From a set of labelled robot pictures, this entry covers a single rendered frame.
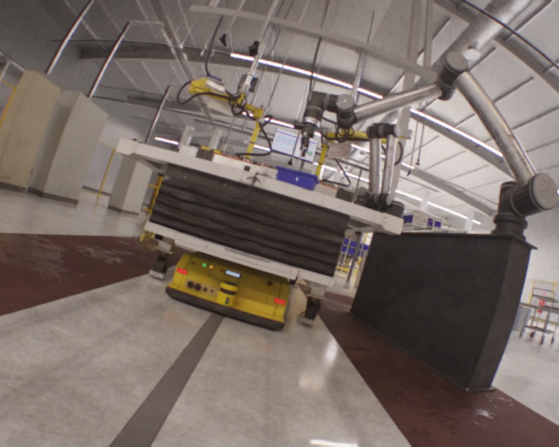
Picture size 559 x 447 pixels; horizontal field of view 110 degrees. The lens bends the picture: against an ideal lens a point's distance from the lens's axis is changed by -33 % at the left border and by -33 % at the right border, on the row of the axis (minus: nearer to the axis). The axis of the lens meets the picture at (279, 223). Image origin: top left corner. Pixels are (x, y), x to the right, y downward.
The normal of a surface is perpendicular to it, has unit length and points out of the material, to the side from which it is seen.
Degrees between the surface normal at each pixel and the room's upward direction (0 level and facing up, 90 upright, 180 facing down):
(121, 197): 90
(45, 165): 90
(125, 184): 90
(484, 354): 90
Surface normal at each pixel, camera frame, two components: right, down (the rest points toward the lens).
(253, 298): 0.04, -0.05
